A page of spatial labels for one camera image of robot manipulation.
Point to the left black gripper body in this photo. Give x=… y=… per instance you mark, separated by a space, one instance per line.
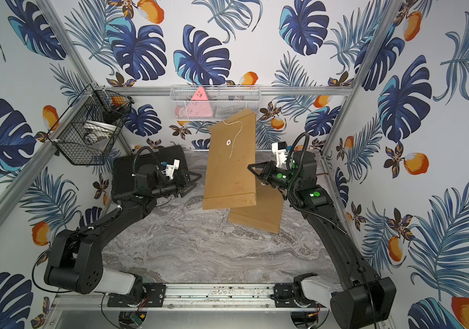
x=182 y=182

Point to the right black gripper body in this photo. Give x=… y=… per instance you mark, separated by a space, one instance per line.
x=277 y=177

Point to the brown kraft file bag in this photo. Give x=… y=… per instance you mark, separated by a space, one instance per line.
x=265 y=215
x=229 y=184

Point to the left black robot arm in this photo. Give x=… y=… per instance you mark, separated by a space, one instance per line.
x=75 y=261

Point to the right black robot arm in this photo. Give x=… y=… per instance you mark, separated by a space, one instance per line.
x=364 y=297

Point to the black plastic tool case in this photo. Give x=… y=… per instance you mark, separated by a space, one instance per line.
x=136 y=175

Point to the pink triangular object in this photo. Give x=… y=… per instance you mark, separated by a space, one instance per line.
x=199 y=106

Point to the white items in black basket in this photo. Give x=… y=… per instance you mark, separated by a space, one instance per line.
x=95 y=132

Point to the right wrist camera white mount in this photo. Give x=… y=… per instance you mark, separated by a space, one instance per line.
x=280 y=151

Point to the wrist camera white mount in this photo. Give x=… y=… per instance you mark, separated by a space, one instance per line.
x=280 y=151
x=170 y=169

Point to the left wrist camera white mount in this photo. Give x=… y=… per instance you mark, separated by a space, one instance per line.
x=170 y=169

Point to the white mesh wall basket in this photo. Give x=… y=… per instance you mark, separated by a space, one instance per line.
x=226 y=100

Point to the black wire basket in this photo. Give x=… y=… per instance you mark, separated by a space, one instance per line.
x=96 y=118

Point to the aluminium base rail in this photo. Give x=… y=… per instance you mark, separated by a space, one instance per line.
x=195 y=297

